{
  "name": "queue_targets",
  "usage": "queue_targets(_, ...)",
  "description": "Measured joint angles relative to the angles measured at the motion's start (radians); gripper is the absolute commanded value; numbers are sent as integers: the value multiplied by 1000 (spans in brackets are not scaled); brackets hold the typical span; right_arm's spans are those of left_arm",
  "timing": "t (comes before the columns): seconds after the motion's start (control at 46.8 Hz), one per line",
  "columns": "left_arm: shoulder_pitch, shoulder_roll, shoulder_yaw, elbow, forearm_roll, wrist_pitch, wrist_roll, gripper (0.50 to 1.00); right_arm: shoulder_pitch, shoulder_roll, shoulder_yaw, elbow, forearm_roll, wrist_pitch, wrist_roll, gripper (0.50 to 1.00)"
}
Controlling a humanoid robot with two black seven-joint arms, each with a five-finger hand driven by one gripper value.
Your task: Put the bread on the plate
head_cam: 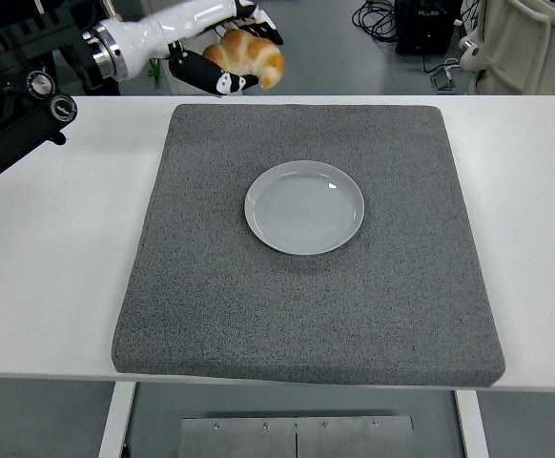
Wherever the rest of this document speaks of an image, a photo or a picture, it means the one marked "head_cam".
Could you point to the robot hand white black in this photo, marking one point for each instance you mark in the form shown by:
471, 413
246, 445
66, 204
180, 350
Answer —
172, 21

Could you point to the golden brown croissant bread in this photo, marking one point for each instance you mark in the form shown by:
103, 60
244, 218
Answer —
253, 52

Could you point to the round grey plate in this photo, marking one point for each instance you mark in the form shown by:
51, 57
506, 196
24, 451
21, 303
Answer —
301, 210

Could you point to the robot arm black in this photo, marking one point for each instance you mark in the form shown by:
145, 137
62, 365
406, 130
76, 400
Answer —
15, 133

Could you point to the grey metal plate with screws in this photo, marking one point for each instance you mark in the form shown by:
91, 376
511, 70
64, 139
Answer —
296, 436

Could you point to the green small floor object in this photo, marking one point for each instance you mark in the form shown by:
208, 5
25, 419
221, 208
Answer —
153, 69

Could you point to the black equipment box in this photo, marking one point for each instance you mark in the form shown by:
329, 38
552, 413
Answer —
425, 28

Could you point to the grey floor pedal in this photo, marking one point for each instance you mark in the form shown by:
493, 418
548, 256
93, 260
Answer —
442, 79

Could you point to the grey felt mat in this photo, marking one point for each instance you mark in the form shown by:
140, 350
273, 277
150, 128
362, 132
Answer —
306, 310

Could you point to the cream coloured machine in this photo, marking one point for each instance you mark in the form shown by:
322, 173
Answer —
530, 43

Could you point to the white table leg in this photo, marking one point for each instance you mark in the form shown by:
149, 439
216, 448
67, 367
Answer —
115, 420
473, 424

